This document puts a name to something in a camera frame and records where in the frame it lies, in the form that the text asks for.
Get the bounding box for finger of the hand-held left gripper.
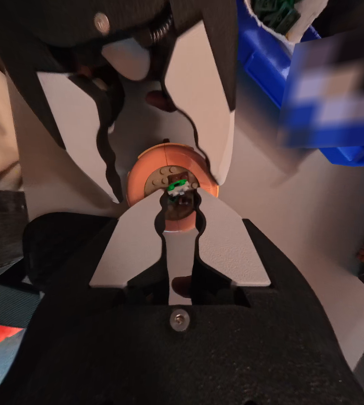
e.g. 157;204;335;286
36;72;124;205
162;19;236;186

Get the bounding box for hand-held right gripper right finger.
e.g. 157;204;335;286
195;188;272;288

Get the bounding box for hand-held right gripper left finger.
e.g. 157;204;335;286
89;189;169;289

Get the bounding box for blue plastic bin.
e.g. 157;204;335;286
236;0;364;166

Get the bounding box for terracotta lego flower pot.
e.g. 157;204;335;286
126;139;219;233

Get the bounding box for small lego pieces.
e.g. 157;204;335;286
252;0;301;34

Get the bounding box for small torn white paper bag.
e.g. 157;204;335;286
244;0;328;43

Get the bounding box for person's left hand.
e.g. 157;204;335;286
146;89;177;113

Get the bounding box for person's right hand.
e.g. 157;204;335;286
171;275;193;298

